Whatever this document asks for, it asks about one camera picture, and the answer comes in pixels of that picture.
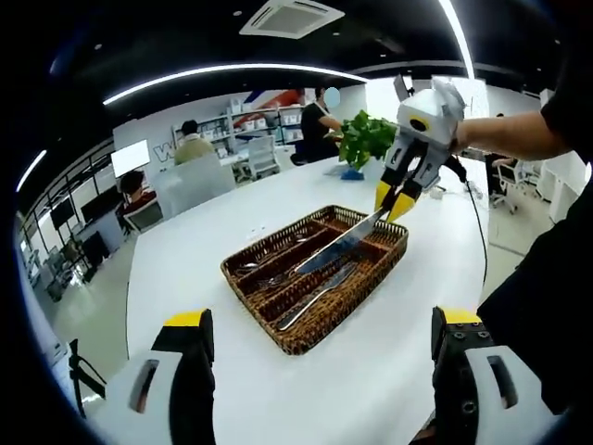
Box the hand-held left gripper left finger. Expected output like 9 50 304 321
95 308 218 445

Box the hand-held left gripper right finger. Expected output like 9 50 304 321
430 305 564 445

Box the silver knife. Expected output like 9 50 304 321
294 208 388 275
276 267 356 333

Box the wicker utensil storage basket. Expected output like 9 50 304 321
220 205 411 357

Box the white storage shelving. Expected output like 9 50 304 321
226 90 307 149

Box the person's right hand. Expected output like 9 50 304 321
446 119 473 159

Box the green leafy plant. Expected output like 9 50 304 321
337 109 399 171

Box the studio light on stand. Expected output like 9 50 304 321
393 73 416 101

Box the bright ceiling light strip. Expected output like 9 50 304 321
437 0 476 78

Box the white swivel chair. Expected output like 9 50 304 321
490 164 521 215

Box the person in dark clothes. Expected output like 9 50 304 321
476 90 593 416

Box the black tripod stand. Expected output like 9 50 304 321
68 337 108 418

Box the white office chair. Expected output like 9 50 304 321
247 134 282 180

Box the grey office chair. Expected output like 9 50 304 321
120 201 164 234

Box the translucent desk partition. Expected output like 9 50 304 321
152 157 238 220

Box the ceiling air conditioner vent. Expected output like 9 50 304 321
238 0 347 39

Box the long curved ceiling light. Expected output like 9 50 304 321
102 63 367 106

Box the white display screen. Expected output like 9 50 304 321
110 139 151 178

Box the short ceiling light strip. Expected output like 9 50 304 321
16 148 48 194

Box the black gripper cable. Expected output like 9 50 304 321
447 155 490 298

